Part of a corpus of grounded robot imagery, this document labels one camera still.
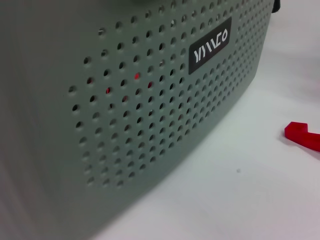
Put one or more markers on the grey perforated plastic storage bin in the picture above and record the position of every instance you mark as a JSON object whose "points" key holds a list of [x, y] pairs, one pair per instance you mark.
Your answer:
{"points": [[100, 137]]}

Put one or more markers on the long dark red toy brick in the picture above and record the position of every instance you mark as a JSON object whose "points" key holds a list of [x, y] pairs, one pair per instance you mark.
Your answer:
{"points": [[302, 137]]}

